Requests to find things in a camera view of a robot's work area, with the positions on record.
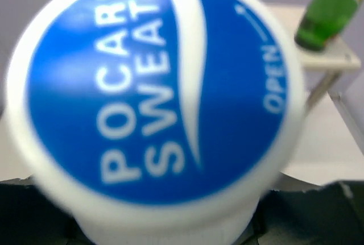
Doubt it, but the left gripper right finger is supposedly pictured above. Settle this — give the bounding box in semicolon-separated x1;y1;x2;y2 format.
244;181;363;244

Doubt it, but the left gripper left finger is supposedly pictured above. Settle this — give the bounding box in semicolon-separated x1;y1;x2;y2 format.
1;177;85;244

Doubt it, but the pocari sweat bottle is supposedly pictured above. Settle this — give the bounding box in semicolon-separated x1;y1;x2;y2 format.
5;0;305;244

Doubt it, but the green glass bottle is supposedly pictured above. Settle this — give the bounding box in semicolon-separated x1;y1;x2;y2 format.
294;0;363;51

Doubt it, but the beige two-tier shelf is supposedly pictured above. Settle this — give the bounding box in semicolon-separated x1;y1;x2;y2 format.
268;3;361;111

